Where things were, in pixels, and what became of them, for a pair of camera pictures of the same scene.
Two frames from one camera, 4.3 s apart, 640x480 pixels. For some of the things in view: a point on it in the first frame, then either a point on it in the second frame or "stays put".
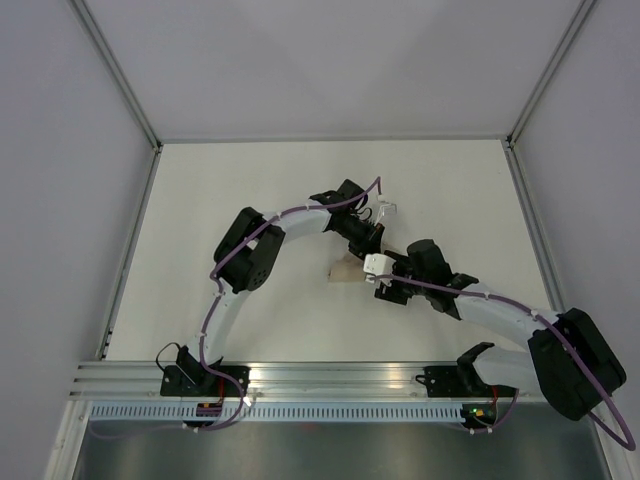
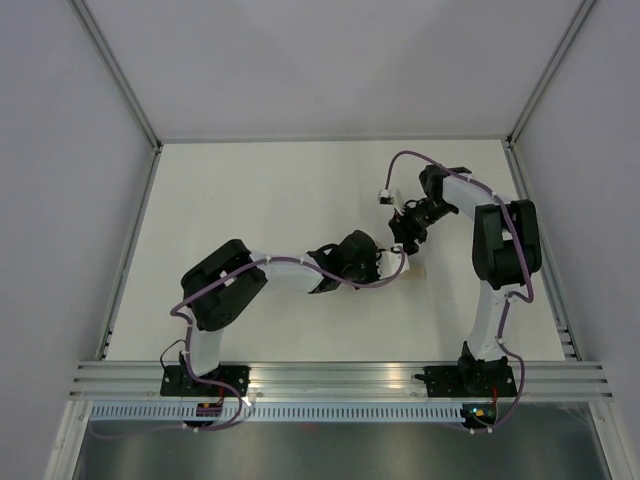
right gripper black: (392, 293) → (404, 233)
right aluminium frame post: (548, 72) stays put
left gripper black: (372, 241) → (373, 259)
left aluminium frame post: (118, 73) stays put
